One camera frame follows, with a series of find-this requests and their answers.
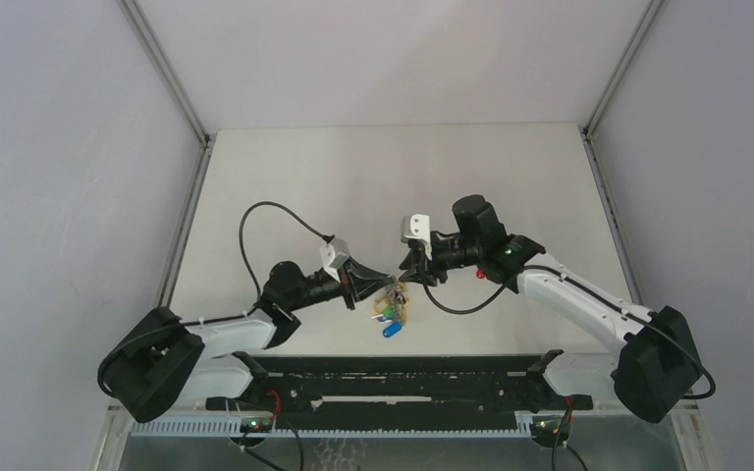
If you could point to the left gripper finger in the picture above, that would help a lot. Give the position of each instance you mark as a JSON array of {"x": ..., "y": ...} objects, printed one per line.
[
  {"x": 364, "y": 274},
  {"x": 363, "y": 289}
]

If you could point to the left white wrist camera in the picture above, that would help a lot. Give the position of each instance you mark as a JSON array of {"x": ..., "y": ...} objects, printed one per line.
[{"x": 334, "y": 255}]

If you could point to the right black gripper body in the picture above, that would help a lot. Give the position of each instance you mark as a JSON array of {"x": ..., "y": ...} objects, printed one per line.
[{"x": 447, "y": 254}]

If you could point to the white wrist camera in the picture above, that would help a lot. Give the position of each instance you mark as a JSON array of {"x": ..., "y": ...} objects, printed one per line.
[
  {"x": 334, "y": 255},
  {"x": 415, "y": 231}
]

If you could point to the aluminium frame post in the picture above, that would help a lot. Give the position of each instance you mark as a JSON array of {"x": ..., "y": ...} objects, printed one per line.
[
  {"x": 624, "y": 64},
  {"x": 161, "y": 63}
]

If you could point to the right aluminium frame post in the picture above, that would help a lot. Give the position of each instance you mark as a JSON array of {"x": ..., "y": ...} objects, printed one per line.
[{"x": 624, "y": 64}]

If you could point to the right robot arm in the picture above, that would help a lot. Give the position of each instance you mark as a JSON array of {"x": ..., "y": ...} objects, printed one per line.
[{"x": 650, "y": 362}]

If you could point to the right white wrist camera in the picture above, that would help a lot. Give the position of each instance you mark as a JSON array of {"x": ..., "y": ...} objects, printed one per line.
[{"x": 415, "y": 231}]

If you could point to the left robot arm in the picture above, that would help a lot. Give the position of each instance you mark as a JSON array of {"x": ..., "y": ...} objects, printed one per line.
[{"x": 164, "y": 361}]

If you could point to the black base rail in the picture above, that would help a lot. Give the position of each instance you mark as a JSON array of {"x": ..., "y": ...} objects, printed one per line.
[{"x": 441, "y": 394}]

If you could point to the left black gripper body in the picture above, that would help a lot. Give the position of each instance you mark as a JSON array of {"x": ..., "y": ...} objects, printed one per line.
[{"x": 347, "y": 279}]

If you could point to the left aluminium frame post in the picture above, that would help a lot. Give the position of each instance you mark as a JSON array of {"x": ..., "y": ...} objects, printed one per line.
[{"x": 161, "y": 63}]

